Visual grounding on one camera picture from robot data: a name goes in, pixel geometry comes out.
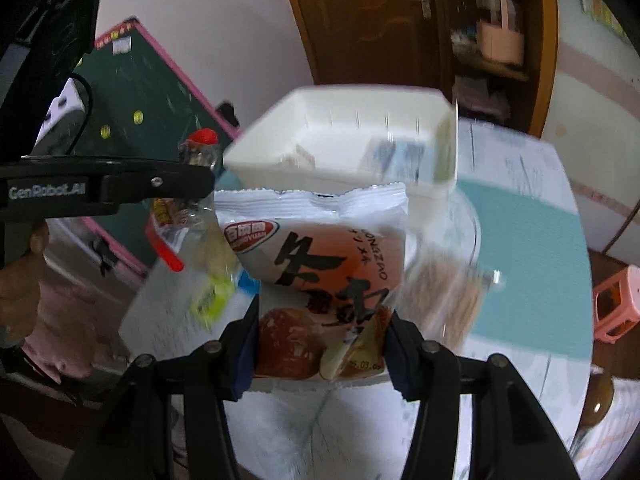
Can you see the pink basket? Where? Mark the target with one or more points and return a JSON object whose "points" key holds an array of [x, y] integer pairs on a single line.
{"points": [[500, 42]]}

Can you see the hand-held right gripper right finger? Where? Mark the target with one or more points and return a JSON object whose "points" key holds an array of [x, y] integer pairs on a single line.
{"points": [[400, 360]]}

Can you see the black chalkboard knob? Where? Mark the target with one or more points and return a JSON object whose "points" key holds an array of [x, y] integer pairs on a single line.
{"points": [[227, 114]]}

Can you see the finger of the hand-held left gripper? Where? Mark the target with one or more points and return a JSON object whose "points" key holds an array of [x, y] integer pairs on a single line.
{"points": [[165, 182]]}

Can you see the yellow round magnet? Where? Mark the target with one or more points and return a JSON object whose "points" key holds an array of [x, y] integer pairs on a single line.
{"points": [[105, 132], [137, 117]]}

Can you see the wooden shelf cabinet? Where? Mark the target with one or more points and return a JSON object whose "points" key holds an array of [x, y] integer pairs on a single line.
{"points": [[542, 60]]}

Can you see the pink plastic stool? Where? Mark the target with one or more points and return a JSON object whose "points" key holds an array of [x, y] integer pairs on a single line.
{"points": [[620, 300]]}

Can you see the white striped cloth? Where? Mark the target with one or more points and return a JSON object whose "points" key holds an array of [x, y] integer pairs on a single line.
{"points": [[620, 425]]}

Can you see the brown wooden door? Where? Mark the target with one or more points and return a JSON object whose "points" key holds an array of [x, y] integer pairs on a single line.
{"points": [[360, 25]]}

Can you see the pink garment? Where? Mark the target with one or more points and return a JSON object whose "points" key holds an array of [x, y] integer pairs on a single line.
{"points": [[65, 330]]}

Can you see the clear printed snack packet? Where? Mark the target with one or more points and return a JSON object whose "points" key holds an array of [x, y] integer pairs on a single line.
{"points": [[445, 295]]}

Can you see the blue white snack packet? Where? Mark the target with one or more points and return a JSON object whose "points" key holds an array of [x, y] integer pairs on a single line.
{"points": [[395, 156]]}

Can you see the clear yellow-green snack bag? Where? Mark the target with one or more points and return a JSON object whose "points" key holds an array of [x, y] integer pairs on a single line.
{"points": [[197, 230]]}

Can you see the brown wooden knob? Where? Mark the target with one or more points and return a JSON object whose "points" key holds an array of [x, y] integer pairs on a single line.
{"points": [[597, 400]]}

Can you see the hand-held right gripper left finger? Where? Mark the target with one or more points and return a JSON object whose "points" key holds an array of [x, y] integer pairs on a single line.
{"points": [[246, 355]]}

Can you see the person's left hand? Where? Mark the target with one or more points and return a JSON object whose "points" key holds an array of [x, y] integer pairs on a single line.
{"points": [[20, 300]]}

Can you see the wall poster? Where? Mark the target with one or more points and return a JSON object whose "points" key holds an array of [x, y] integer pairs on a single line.
{"points": [[600, 7]]}

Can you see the white jujube snack packet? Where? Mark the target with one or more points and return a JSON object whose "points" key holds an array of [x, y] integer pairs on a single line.
{"points": [[310, 270]]}

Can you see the folded pink cloths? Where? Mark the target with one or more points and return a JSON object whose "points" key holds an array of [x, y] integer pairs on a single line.
{"points": [[475, 96]]}

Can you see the green chalkboard pink frame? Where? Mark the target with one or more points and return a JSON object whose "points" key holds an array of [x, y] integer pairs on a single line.
{"points": [[145, 90]]}

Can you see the white plastic bin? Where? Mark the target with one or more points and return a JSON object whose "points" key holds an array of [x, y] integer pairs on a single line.
{"points": [[270, 160]]}

